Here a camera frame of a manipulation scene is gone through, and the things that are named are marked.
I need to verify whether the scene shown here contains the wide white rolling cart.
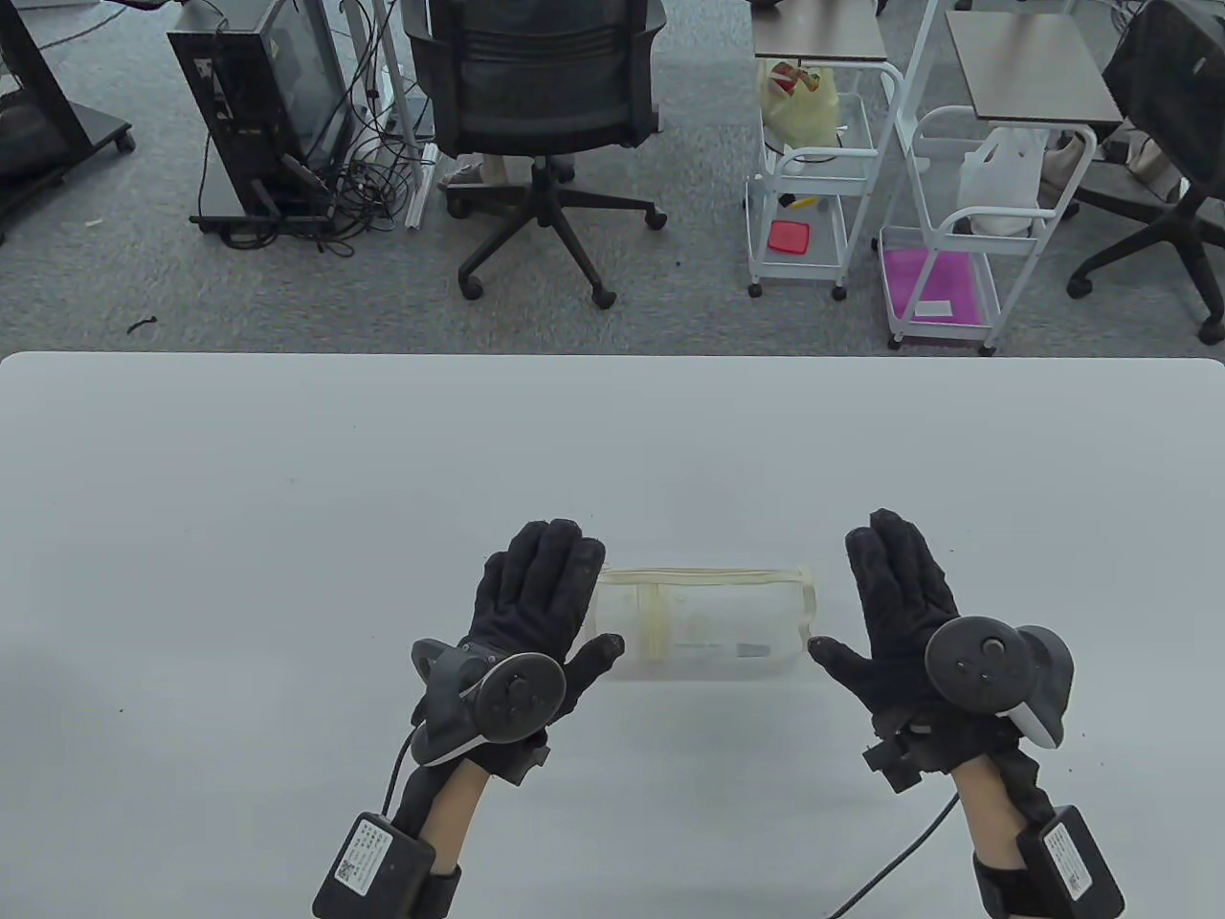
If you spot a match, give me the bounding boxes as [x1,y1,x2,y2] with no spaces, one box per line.
[879,105,1099,357]

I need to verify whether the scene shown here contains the black right glove cable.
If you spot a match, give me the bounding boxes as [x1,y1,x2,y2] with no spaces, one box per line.
[828,793,961,919]

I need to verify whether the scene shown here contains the tangle of black cables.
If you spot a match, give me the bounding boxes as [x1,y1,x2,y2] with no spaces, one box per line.
[196,0,422,255]

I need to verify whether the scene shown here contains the white plastic bag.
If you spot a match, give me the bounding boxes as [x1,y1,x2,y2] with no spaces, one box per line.
[957,127,1049,237]

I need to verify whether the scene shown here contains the magenta sheet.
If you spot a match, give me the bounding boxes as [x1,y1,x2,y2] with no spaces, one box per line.
[882,247,996,326]

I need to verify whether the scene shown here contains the black computer tower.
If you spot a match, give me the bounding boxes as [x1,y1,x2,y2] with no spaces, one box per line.
[167,0,357,231]

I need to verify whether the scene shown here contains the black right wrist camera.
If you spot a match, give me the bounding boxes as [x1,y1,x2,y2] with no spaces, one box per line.
[861,732,924,794]

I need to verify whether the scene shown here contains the large brown side table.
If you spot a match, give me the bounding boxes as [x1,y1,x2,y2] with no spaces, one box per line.
[946,10,1124,130]

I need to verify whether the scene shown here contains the person's left forearm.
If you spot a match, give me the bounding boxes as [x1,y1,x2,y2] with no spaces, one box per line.
[388,756,499,919]

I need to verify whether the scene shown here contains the black right forearm sensor box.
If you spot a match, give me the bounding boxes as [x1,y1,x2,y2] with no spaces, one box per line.
[1016,806,1125,919]

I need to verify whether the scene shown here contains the person's right forearm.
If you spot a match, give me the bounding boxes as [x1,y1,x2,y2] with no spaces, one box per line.
[947,756,1063,919]

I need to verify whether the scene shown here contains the white power strip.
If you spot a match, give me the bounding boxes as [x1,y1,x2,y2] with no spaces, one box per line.
[406,139,446,231]

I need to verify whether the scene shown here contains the grey right hand controller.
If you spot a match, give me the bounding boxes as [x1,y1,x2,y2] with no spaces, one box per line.
[924,616,1075,750]

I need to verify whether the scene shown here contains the person's right hand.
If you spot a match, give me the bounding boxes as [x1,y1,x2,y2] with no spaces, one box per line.
[809,512,1015,772]

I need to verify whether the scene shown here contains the black left forearm sensor box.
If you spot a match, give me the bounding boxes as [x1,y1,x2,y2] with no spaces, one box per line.
[312,812,436,919]

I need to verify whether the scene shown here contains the black mesh office chair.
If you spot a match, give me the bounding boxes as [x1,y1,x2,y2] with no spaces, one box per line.
[402,0,668,310]

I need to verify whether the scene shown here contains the white desk leg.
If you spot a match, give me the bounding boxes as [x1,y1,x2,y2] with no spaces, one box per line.
[378,0,422,145]

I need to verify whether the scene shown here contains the black wheeled stand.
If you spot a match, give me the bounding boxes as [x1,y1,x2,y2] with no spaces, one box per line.
[0,0,135,245]

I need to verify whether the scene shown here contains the small brown side table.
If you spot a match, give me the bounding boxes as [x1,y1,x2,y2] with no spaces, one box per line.
[752,0,891,64]

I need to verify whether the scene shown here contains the narrow white rolling cart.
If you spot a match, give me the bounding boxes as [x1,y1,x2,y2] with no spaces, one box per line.
[745,59,905,302]

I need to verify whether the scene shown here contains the yellow plastic bag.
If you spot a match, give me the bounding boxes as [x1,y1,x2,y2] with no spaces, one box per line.
[758,59,843,146]

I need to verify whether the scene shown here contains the black left glove cable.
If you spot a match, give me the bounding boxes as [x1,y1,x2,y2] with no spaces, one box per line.
[383,723,422,815]

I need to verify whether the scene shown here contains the person's left hand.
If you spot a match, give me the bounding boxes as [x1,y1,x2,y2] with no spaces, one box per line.
[459,520,625,714]

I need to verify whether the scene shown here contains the black glove cable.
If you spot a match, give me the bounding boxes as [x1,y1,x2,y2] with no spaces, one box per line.
[383,723,422,815]
[828,793,961,919]

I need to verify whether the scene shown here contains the translucent white mesh pencil pouch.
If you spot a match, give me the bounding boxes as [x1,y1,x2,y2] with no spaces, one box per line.
[579,565,819,683]

